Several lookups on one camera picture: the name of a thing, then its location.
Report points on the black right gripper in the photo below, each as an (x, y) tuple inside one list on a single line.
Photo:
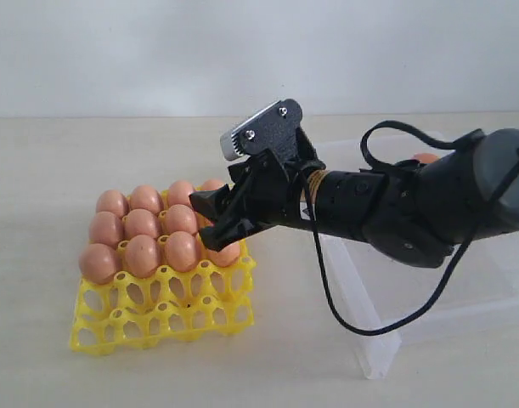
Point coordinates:
[(285, 176)]

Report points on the brown egg placed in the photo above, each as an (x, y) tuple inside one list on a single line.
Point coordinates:
[(146, 197), (112, 201), (212, 184), (178, 193)]

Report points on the brown egg with line mark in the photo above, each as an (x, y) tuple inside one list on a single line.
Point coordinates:
[(180, 218)]

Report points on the brown egg cluster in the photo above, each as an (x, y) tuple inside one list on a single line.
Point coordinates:
[(106, 228)]

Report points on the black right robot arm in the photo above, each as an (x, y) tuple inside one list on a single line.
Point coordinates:
[(411, 212)]

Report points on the yellow plastic egg tray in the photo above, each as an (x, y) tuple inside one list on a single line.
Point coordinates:
[(140, 312)]

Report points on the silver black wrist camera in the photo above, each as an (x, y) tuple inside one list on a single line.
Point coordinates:
[(273, 127)]

